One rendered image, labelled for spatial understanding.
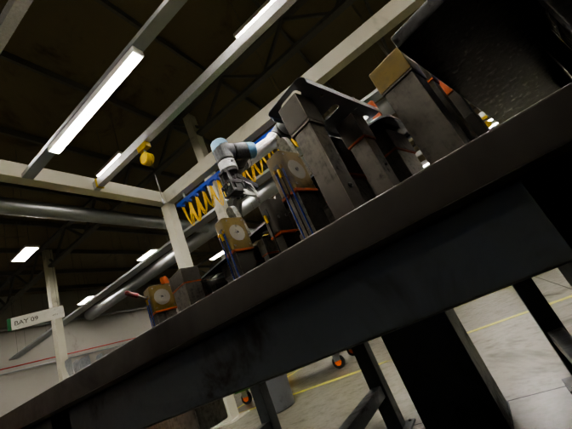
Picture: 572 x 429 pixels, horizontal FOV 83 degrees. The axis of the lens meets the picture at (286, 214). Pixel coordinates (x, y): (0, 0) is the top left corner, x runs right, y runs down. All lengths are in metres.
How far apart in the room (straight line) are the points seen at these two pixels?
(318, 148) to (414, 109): 0.26
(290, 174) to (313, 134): 0.26
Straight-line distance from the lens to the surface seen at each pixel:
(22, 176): 4.61
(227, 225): 1.08
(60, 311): 13.78
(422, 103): 0.74
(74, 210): 12.66
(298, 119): 0.59
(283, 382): 3.96
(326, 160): 0.54
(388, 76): 0.79
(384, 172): 0.69
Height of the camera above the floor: 0.61
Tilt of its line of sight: 20 degrees up
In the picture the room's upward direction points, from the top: 24 degrees counter-clockwise
